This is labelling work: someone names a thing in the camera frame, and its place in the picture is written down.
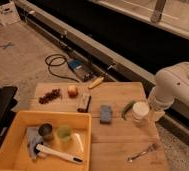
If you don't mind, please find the yellow banana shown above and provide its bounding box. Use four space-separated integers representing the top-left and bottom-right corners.
88 77 104 89

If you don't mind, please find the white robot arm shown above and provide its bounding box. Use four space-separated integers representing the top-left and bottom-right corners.
148 62 189 122

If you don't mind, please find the white paper cup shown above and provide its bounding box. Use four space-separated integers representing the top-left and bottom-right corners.
132 101 150 122

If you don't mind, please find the green plastic cup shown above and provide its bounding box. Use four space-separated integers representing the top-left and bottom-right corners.
57 125 72 142

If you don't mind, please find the blue electronic device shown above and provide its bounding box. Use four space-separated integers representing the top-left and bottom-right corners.
68 59 93 82

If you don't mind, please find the brown wooden block brush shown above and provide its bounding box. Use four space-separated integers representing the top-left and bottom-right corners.
77 93 91 113

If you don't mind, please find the red yellow apple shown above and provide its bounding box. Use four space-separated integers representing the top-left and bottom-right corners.
67 85 78 98

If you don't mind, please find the blue sponge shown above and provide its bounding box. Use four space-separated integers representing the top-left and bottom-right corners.
100 105 112 124

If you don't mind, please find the dark grape bunch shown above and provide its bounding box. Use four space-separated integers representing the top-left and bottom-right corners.
39 89 61 104

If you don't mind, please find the green chili pepper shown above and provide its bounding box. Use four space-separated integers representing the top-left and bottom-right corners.
121 100 136 120

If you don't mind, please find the grey cloth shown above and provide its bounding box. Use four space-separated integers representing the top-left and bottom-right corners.
26 127 44 160

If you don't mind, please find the white cardboard box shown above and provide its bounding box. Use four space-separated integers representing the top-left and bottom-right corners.
0 1 20 26

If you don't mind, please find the black cable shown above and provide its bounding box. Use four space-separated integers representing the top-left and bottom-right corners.
44 53 81 83

